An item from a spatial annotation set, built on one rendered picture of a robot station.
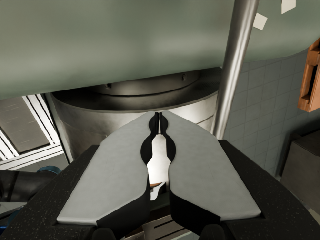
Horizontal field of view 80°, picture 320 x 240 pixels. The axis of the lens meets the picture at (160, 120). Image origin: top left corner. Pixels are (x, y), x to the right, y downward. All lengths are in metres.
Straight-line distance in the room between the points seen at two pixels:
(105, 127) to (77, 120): 0.04
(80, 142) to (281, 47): 0.30
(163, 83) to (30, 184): 0.44
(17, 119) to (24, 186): 0.85
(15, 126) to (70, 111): 1.16
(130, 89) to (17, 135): 1.24
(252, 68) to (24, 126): 1.91
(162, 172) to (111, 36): 0.19
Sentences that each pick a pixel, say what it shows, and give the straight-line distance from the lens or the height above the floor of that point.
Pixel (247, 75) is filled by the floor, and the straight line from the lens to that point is 2.08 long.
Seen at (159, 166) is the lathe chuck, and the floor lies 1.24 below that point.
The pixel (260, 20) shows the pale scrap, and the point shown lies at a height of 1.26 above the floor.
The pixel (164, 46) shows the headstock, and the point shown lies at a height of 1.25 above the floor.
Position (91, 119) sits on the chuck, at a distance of 0.26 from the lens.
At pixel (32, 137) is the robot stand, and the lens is 1.45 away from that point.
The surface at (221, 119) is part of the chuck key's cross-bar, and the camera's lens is 0.16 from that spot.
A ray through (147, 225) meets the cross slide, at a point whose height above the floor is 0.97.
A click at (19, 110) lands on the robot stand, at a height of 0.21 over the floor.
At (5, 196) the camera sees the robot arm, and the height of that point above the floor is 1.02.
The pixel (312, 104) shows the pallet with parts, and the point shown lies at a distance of 2.77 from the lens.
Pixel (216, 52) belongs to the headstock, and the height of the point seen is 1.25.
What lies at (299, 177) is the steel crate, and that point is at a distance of 3.15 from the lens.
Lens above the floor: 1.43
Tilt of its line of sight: 56 degrees down
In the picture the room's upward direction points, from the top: 142 degrees clockwise
